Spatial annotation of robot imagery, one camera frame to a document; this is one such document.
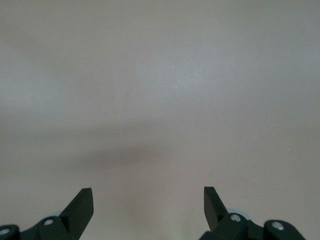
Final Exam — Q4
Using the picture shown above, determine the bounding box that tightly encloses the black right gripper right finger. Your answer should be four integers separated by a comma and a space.
200, 186, 307, 240

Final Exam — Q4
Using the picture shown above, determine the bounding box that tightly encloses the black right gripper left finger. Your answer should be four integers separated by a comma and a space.
0, 187, 95, 240

